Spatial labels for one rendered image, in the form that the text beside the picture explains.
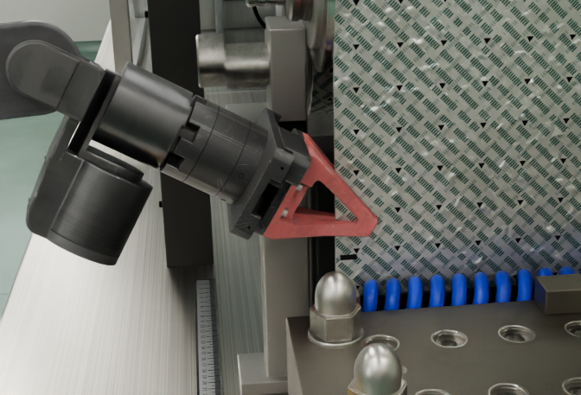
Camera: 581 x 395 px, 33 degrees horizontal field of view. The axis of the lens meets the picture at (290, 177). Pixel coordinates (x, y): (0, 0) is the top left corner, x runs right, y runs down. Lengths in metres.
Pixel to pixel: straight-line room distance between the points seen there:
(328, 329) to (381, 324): 0.05
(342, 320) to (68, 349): 0.36
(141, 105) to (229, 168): 0.07
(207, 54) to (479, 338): 0.28
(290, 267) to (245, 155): 0.17
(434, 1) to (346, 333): 0.22
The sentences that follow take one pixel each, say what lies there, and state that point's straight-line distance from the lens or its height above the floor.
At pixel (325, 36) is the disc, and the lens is 0.66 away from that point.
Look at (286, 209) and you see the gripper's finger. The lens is 0.67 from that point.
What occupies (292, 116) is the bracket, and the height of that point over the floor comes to 1.14.
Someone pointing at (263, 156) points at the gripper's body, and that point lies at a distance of 0.65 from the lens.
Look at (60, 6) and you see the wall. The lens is 6.34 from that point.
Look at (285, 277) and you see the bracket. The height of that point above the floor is 1.00.
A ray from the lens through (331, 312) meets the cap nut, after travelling 0.64.
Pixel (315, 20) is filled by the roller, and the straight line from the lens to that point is 0.67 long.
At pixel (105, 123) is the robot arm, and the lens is 0.64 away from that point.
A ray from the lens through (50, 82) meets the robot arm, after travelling 0.62.
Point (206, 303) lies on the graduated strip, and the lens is 0.99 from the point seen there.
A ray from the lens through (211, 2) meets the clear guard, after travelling 1.70.
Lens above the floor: 1.35
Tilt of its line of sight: 20 degrees down
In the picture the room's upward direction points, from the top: 1 degrees counter-clockwise
